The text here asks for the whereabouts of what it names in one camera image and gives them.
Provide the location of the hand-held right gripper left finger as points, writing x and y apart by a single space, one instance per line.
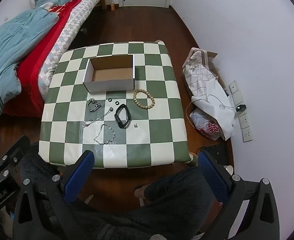
78 177

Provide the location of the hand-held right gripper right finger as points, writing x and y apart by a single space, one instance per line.
211 177

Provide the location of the black wristband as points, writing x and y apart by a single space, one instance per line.
122 125

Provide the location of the cardboard box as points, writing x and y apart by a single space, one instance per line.
112 73

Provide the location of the person's right hand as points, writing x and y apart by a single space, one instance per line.
158 237

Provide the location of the black object on floor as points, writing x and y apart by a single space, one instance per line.
216 153

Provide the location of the person's dark fleece trousers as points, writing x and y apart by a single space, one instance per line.
174 205

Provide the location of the red print plastic bag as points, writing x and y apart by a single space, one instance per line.
206 126

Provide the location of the person's foot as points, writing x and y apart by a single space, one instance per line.
139 193

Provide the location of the green white checkered tablecloth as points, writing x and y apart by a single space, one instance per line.
162 130

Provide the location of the white cloth bag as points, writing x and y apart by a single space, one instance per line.
219 105

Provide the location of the black charger plug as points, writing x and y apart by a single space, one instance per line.
241 108

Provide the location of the light blue duvet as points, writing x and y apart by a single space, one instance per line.
17 42

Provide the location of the floral grid tote bag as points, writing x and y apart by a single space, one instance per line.
199 72

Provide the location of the bed with red sheet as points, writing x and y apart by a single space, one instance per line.
54 35

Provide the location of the brown cardboard sheet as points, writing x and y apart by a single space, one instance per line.
211 53

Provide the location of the grey white checked bedsheet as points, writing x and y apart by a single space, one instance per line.
72 30

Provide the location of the small orange bottle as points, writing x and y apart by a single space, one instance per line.
112 6

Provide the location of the white wall socket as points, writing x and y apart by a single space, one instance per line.
244 121
247 134

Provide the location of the grey wall socket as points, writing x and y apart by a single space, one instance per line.
235 90

